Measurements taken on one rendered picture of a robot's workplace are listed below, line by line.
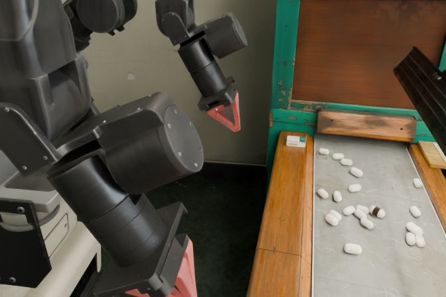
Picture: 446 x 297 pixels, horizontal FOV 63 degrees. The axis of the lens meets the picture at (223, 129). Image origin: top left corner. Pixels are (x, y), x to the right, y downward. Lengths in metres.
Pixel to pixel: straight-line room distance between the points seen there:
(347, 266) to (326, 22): 0.71
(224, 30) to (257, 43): 1.36
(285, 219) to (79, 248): 0.45
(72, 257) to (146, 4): 1.56
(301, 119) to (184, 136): 1.01
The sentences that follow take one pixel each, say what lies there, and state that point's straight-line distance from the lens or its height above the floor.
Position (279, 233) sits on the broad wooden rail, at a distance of 0.85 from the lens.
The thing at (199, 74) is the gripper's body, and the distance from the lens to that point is 0.70.
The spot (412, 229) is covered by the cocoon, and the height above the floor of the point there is 0.76.
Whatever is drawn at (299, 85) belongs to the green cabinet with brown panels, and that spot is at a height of 0.93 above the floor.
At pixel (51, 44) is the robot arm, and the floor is 1.27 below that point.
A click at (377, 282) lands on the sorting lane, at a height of 0.74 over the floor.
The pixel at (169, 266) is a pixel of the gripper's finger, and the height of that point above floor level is 1.09.
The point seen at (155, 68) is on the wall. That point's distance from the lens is 2.18.
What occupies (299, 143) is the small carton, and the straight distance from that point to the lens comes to 1.19.
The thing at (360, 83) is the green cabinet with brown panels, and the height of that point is 0.95.
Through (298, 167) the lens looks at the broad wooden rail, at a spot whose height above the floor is 0.76.
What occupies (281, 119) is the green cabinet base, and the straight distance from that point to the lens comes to 1.29.
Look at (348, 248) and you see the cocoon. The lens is 0.87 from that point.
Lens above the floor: 1.33
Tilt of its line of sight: 26 degrees down
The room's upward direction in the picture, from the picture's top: straight up
